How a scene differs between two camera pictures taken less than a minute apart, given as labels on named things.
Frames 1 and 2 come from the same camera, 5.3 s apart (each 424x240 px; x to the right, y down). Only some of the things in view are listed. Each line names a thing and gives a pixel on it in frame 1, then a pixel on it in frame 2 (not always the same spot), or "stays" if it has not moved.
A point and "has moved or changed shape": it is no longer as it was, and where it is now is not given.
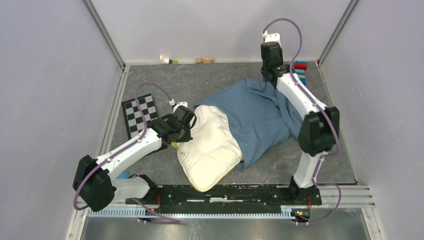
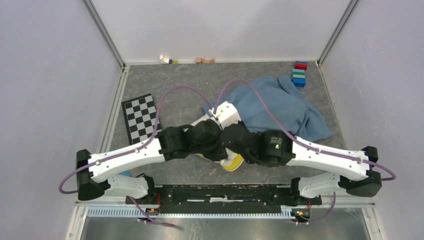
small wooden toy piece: (200, 60) stays
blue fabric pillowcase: (262, 119) stays
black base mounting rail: (226, 199) stays
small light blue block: (125, 174) stays
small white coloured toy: (164, 60) stays
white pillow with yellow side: (213, 153) has moved or changed shape
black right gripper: (281, 55) to (240, 123)
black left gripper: (187, 137) to (217, 156)
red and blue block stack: (300, 65) stays
